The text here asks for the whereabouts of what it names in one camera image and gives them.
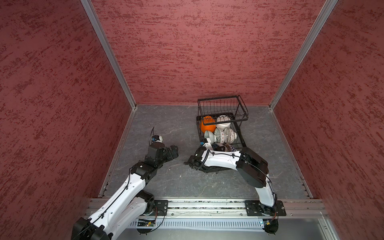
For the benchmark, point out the orange square bowl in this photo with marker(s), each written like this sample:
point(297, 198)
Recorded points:
point(207, 124)

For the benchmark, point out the white lattice patterned bowl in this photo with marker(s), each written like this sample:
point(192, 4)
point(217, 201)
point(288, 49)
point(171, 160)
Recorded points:
point(230, 135)

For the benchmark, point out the right corner aluminium profile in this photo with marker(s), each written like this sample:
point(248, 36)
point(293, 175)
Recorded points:
point(318, 24)

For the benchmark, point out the perforated cable duct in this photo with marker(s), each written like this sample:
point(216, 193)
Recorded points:
point(212, 224)

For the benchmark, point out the black wire dish rack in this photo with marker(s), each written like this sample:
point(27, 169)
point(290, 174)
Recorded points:
point(231, 106)

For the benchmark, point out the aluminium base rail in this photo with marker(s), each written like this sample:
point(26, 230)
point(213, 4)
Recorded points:
point(225, 208)

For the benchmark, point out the left corner aluminium profile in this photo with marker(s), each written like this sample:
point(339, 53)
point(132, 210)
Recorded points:
point(97, 26)

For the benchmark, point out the grey green patterned bowl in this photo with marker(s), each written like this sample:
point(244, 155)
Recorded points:
point(220, 136)

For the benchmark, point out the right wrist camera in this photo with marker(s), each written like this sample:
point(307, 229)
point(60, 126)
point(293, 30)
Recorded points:
point(208, 146)

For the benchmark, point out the corner aluminium profile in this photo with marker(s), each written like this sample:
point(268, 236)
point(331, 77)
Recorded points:
point(97, 26)
point(318, 24)

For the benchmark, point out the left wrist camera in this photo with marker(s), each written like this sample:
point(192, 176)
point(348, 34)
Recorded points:
point(156, 138)

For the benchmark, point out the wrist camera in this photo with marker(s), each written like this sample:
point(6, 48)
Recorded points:
point(208, 146)
point(156, 138)

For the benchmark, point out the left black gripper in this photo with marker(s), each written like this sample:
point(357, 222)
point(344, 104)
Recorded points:
point(169, 156)

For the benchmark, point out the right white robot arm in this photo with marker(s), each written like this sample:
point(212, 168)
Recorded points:
point(197, 162)

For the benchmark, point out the red patterned bowl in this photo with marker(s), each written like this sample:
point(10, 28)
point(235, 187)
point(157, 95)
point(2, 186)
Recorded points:
point(230, 148)

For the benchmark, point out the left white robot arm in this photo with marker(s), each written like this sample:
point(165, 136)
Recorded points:
point(129, 201)

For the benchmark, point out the blue patterned bowl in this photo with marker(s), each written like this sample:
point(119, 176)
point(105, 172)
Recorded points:
point(219, 147)

